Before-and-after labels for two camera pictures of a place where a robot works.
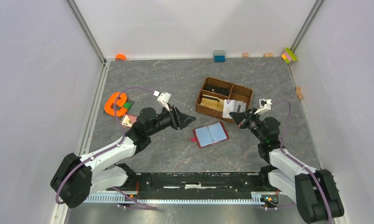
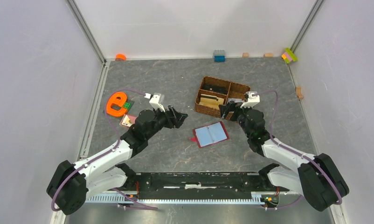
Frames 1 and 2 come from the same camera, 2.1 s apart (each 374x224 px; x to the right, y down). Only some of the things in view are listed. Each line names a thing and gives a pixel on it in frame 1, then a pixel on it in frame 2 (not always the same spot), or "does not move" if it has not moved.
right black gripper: x=242 y=118 → x=232 y=106
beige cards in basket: x=218 y=105 does not move
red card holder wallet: x=210 y=134 does not move
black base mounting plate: x=197 y=185 does not move
